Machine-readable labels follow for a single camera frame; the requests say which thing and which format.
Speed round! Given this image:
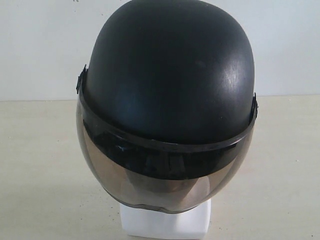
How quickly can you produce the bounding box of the black helmet with tinted visor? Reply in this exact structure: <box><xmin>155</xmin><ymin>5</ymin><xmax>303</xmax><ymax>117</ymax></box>
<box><xmin>76</xmin><ymin>0</ymin><xmax>258</xmax><ymax>214</ymax></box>

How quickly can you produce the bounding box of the white mannequin head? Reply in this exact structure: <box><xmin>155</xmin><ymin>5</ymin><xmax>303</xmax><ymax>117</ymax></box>
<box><xmin>119</xmin><ymin>178</ymin><xmax>212</xmax><ymax>236</ymax></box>

